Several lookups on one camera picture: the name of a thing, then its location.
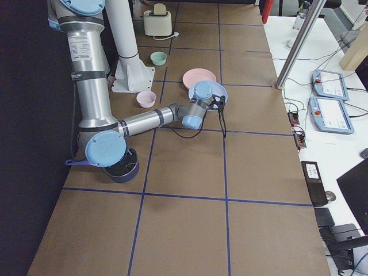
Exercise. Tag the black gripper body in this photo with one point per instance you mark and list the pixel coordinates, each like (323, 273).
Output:
(211, 106)

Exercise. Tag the blue plate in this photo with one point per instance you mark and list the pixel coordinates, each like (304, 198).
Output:
(217, 89)

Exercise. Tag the pink plate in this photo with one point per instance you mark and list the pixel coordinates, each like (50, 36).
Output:
(195, 75)

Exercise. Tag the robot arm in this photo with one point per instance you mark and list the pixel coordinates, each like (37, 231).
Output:
(101, 135)

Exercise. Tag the pink bowl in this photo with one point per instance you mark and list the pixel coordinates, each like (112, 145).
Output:
(146, 99)

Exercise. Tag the green bowl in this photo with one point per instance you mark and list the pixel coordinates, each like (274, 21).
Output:
(158, 58)

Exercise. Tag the cream toaster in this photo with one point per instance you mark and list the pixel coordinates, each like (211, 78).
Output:
(157, 25)

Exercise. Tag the slice of toast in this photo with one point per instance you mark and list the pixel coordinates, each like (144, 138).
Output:
(160, 9)

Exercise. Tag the teach pendant far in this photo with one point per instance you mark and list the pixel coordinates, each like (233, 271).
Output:
(329, 84)

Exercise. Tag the teach pendant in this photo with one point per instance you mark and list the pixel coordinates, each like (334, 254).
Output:
(329, 84)
(330, 115)

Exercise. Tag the teach pendant near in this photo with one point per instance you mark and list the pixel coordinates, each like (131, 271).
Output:
(330, 115)

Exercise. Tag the water bottle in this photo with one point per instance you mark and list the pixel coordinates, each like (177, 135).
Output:
(301, 14)

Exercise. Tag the dark blue saucepan with lid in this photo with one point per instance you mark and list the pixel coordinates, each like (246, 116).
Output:
(124, 171)

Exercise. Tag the black box with label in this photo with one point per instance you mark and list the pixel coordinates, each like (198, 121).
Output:
(314, 183)

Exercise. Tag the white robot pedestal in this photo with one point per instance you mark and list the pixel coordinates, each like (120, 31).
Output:
(131, 76)

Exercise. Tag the aluminium frame post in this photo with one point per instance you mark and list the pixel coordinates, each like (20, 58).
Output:
(313, 14)

